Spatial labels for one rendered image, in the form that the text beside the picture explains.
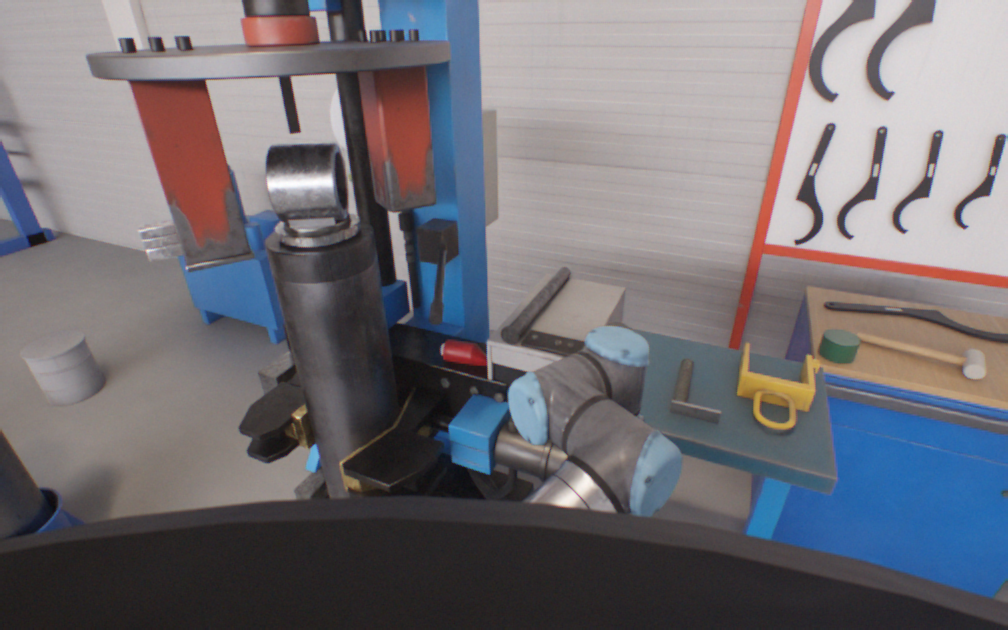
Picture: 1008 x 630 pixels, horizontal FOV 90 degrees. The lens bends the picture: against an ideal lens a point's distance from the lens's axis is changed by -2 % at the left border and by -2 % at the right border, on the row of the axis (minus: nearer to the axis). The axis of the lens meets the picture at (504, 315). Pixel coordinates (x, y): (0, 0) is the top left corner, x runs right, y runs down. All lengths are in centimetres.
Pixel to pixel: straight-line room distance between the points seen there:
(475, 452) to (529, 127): 209
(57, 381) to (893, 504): 393
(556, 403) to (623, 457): 11
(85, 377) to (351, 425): 270
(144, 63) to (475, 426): 89
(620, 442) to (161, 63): 73
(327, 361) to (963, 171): 256
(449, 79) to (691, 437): 97
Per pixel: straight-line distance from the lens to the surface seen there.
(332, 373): 116
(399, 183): 110
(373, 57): 82
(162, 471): 305
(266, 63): 79
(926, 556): 232
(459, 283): 146
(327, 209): 104
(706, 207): 285
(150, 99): 100
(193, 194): 103
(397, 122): 108
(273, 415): 143
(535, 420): 66
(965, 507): 218
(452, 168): 135
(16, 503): 242
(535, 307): 129
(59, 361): 372
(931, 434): 198
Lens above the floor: 184
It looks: 29 degrees down
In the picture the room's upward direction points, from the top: 1 degrees counter-clockwise
